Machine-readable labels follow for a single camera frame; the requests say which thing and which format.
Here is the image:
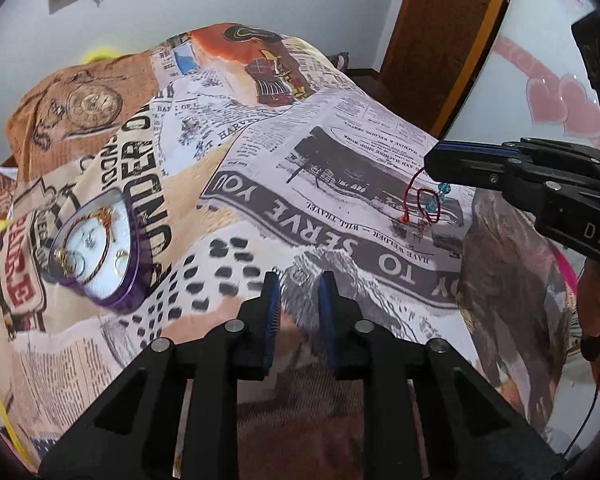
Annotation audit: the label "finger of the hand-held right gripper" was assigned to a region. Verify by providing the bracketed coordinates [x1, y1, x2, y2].
[436, 137, 600, 182]
[424, 148, 552, 212]

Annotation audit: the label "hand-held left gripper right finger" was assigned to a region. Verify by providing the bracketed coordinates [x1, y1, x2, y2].
[317, 271, 566, 480]

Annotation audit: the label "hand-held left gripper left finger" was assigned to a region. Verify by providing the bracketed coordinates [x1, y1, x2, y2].
[39, 271, 282, 480]

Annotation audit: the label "red string bracelet blue beads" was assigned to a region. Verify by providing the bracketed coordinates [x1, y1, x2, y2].
[401, 166, 453, 225]

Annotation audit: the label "purple heart-shaped jewelry box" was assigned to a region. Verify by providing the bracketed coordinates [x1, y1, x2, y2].
[47, 190, 154, 316]

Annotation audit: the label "gold chain necklace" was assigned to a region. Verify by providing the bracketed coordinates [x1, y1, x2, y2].
[55, 206, 131, 286]

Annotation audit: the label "person's right hand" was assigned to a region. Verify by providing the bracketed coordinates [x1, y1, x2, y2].
[577, 260, 600, 361]

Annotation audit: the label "pink cloth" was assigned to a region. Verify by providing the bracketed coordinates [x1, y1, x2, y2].
[554, 251, 579, 292]

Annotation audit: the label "printed newspaper-pattern blanket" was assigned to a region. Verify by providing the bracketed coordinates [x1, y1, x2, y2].
[0, 22, 581, 480]

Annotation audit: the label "white wardrobe door pink hearts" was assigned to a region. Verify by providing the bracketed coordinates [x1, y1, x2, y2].
[440, 0, 600, 161]

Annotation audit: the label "brown wooden door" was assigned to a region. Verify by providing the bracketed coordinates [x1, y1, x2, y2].
[377, 0, 523, 139]

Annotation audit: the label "thin black cable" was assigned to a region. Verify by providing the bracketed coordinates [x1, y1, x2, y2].
[562, 385, 600, 457]

